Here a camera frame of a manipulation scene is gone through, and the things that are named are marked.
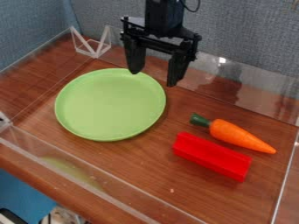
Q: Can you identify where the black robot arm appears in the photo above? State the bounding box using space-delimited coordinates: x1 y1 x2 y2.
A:
120 0 202 87

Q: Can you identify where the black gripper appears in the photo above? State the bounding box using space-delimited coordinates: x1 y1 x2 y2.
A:
120 15 202 87

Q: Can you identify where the orange toy carrot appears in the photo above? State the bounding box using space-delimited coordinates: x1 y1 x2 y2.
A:
190 113 276 154

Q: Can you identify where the clear acrylic corner bracket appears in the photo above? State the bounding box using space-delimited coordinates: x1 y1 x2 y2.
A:
69 25 112 59

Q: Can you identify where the clear acrylic enclosure wall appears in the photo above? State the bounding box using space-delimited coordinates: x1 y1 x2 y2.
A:
0 28 299 224

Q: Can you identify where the red rectangular block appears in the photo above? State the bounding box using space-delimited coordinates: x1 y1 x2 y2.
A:
172 132 252 182

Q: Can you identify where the green round plate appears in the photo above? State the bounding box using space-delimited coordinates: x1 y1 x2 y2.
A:
55 68 166 142

